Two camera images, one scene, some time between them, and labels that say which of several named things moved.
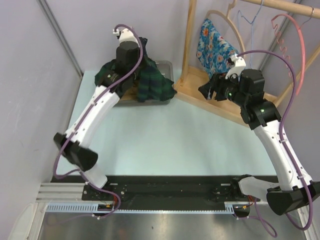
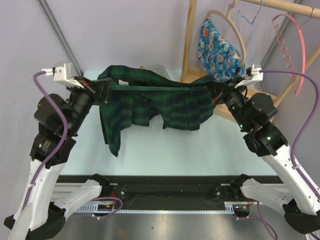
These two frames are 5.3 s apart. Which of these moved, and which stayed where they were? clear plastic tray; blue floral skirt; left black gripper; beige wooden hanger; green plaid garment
Moved: clear plastic tray; left black gripper; green plaid garment
Stayed: blue floral skirt; beige wooden hanger
